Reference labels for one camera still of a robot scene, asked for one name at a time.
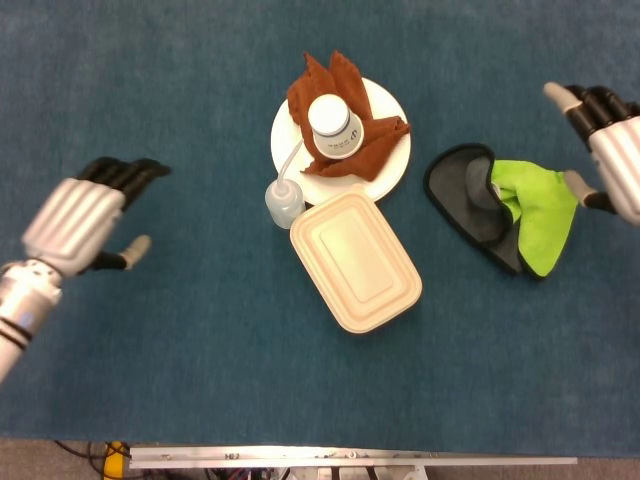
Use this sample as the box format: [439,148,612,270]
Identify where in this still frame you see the red black cables under table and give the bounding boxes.
[52,439,109,476]

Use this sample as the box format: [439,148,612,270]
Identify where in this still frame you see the white round plate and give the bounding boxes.
[270,75,413,207]

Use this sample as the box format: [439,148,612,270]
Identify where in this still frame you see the brown cloth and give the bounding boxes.
[286,49,412,183]

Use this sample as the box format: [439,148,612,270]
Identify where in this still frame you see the blue carpet table cover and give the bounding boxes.
[0,0,640,459]

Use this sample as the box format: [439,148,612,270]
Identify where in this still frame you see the aluminium rail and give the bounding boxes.
[128,445,579,470]

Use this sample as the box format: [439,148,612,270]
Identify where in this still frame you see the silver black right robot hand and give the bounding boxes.
[543,82,640,227]

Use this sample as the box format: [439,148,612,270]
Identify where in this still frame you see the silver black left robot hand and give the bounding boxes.
[20,157,173,277]

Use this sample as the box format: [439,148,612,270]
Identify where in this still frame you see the white paper cup blue band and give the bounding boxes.
[307,94,365,161]

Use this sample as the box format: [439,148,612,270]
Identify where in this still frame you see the beige lidded food container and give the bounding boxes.
[289,183,424,335]

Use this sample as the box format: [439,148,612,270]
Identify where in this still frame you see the translucent squeeze bottle bent spout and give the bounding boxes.
[264,139,307,230]

